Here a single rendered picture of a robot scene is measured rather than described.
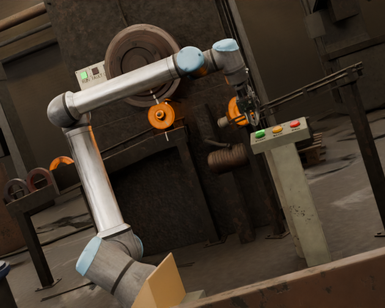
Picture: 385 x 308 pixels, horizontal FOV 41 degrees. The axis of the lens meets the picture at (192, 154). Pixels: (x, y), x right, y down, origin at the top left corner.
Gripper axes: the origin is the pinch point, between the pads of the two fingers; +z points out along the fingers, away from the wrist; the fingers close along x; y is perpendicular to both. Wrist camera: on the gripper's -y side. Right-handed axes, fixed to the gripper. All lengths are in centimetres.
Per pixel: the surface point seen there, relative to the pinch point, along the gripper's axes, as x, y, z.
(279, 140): 7.4, 5.5, 8.9
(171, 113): -54, -74, 12
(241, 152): -19, -47, 35
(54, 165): -137, -72, 19
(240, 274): -30, 11, 67
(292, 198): 4.9, 13.2, 32.7
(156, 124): -64, -73, 15
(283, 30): 7, -670, 154
